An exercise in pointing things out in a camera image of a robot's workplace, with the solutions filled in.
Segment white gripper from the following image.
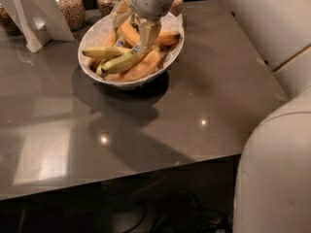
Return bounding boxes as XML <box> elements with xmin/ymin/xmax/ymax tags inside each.
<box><xmin>113</xmin><ymin>0</ymin><xmax>174</xmax><ymax>54</ymax></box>

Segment green-yellow banana with sticker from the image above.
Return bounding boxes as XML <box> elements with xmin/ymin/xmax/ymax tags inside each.
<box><xmin>98</xmin><ymin>45</ymin><xmax>149</xmax><ymax>75</ymax></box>

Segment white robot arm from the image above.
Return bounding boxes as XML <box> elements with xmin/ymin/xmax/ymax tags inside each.
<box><xmin>223</xmin><ymin>0</ymin><xmax>311</xmax><ymax>233</ymax></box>

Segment orange banana top middle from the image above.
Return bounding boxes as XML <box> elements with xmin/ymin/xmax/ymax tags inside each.
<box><xmin>119</xmin><ymin>21</ymin><xmax>140</xmax><ymax>47</ymax></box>

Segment orange banana right back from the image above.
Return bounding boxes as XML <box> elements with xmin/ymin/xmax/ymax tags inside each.
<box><xmin>157</xmin><ymin>31</ymin><xmax>181</xmax><ymax>46</ymax></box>

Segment orange banana left back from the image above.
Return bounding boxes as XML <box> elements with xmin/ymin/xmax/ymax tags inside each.
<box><xmin>88</xmin><ymin>29</ymin><xmax>117</xmax><ymax>71</ymax></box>

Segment white bowl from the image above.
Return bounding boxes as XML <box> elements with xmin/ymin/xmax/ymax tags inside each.
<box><xmin>78</xmin><ymin>16</ymin><xmax>185</xmax><ymax>90</ymax></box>

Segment yellow banana left front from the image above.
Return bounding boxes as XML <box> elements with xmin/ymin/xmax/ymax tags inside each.
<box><xmin>82</xmin><ymin>46</ymin><xmax>130</xmax><ymax>60</ymax></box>

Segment small glass jar middle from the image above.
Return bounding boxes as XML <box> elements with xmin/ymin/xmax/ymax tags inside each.
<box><xmin>97</xmin><ymin>0</ymin><xmax>116</xmax><ymax>17</ymax></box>

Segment small glass jar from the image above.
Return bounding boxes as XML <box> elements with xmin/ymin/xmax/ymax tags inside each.
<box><xmin>171</xmin><ymin>0</ymin><xmax>184</xmax><ymax>17</ymax></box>
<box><xmin>97</xmin><ymin>0</ymin><xmax>116</xmax><ymax>17</ymax></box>

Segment small glass jar right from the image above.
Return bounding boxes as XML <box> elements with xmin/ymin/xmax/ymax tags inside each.
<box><xmin>171</xmin><ymin>0</ymin><xmax>184</xmax><ymax>17</ymax></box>

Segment large glass jar of nuts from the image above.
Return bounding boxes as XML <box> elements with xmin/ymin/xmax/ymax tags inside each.
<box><xmin>55</xmin><ymin>0</ymin><xmax>86</xmax><ymax>31</ymax></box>

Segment glass jar far left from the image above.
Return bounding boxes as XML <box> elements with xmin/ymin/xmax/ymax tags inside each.
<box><xmin>0</xmin><ymin>4</ymin><xmax>21</xmax><ymax>36</ymax></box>

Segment black cable on floor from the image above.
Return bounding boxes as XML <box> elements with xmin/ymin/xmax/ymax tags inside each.
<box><xmin>129</xmin><ymin>186</ymin><xmax>234</xmax><ymax>233</ymax></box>

